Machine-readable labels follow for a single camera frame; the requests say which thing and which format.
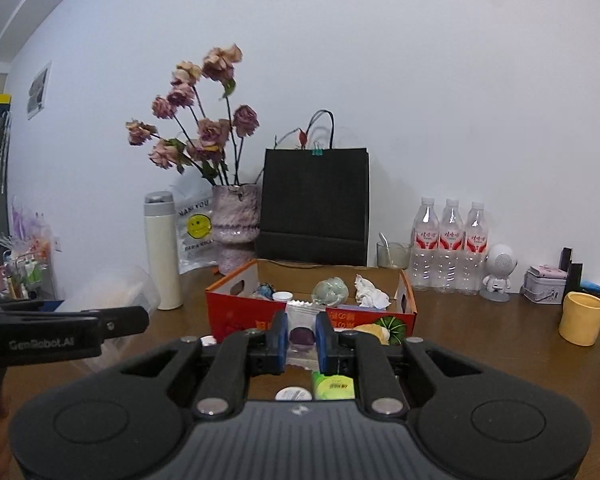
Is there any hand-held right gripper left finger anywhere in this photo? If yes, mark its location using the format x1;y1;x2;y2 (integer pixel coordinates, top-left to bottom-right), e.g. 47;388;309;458
100;311;289;420

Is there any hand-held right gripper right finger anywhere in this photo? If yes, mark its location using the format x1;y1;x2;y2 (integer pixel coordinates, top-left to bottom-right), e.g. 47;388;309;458
314;311;486;419

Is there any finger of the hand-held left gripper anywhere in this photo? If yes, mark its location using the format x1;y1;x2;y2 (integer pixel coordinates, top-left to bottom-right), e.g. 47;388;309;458
0;306;150;341

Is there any clear packet purple snack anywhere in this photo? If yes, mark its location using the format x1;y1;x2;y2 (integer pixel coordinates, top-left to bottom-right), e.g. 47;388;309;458
285;299;323;368

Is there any green tissue pack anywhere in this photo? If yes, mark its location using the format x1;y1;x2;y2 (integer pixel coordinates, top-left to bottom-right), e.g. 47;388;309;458
311;371;356;401

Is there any iridescent plastic bag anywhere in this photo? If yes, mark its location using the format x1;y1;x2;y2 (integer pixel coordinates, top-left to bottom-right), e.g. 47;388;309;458
312;276;352;307

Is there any red cardboard box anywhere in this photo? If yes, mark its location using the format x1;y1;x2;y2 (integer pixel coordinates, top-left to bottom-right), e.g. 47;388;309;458
205;258;417;348

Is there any white tissue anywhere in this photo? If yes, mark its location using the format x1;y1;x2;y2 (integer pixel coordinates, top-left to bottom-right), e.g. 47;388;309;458
354;274;392;309

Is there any wooden desktop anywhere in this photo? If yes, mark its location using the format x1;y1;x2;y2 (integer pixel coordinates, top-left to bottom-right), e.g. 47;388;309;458
80;260;600;480

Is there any clear plastic bin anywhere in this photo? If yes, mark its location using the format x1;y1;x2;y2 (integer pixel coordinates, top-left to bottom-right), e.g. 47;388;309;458
60;265;161;356

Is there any yellow plush toy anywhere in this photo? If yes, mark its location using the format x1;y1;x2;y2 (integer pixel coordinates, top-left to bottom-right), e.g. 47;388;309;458
352;323;392;347

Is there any cream thermos bottle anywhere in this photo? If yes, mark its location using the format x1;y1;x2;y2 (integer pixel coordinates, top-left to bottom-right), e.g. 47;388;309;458
144;191;183;311

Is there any cluttered stationery holder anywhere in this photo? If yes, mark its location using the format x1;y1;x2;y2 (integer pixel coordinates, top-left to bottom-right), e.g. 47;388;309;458
0;195;56;306

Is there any glass cup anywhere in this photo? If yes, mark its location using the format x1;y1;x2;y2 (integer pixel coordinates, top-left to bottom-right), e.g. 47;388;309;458
376;232;412;271

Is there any clear smiley plastic bag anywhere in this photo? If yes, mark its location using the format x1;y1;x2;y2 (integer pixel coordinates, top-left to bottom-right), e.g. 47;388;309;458
171;177;221;275

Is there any pink textured vase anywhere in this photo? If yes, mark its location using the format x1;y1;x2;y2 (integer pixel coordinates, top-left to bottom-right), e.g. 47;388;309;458
211;184;262;276

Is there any black paper bag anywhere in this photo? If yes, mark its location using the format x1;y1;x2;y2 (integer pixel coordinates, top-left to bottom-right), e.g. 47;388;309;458
255;109;370;267

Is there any clear water bottle red label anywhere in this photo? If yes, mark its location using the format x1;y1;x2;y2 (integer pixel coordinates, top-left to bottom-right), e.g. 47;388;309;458
437;198;465;293
460;202;490;296
410;196;441;292

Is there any white robot figure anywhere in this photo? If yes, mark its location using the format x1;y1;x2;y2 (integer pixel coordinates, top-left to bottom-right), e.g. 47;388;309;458
480;244;518;303

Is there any grey tin box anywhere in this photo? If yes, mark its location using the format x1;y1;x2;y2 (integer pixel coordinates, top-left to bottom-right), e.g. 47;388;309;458
522;267;568;305

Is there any pink and white device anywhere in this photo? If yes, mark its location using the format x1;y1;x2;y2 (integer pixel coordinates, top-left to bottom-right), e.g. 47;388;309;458
529;263;568;279

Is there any yellow cup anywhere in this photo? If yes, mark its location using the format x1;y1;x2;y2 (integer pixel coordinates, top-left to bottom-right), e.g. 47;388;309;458
559;291;600;347

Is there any bunch of dried pink roses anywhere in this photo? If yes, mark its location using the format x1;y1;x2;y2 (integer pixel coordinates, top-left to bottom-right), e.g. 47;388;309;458
126;44;260;186

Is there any wall picture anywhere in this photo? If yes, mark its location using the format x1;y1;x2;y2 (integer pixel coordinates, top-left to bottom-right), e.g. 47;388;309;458
26;61;52;121

